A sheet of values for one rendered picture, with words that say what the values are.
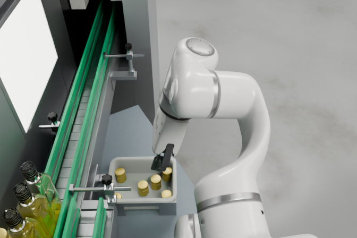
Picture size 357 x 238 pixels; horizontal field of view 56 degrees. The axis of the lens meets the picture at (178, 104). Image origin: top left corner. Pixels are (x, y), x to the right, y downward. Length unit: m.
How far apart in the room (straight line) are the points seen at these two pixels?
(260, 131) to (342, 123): 2.23
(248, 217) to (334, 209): 1.80
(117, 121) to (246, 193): 1.05
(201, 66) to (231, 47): 2.72
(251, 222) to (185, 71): 0.22
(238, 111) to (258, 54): 2.67
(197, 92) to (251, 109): 0.09
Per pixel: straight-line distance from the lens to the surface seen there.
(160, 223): 1.14
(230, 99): 0.50
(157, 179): 1.15
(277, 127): 2.51
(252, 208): 0.43
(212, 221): 0.43
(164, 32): 3.43
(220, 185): 0.42
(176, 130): 0.61
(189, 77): 0.48
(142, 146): 1.32
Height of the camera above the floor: 1.76
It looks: 43 degrees down
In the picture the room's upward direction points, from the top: straight up
